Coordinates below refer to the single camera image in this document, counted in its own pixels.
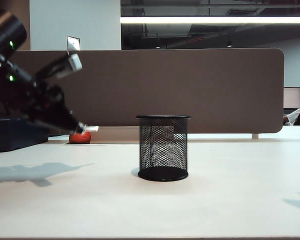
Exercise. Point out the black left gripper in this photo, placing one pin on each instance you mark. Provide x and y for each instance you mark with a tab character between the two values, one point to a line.
43	102

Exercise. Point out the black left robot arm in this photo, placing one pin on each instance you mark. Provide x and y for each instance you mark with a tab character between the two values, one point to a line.
7	35

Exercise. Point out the orange fruit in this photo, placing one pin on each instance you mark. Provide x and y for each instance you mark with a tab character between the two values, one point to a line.
81	138

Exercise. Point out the dark blue box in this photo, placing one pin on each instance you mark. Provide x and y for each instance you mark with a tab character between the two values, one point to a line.
12	136

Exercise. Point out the brown desk partition panel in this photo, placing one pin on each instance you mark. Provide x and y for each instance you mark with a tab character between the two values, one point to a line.
180	87

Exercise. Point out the long white ceiling light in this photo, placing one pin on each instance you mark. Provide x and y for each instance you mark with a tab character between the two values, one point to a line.
215	20

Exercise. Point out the white computer monitor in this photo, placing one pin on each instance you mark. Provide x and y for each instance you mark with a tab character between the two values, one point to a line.
292	97

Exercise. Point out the person in white shirt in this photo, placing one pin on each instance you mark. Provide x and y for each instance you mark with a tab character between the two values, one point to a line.
295	115

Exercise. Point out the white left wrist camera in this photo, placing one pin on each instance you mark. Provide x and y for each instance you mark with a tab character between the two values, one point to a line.
71	63

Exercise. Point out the silver metal wall plate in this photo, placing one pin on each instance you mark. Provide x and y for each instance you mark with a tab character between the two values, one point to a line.
73	43

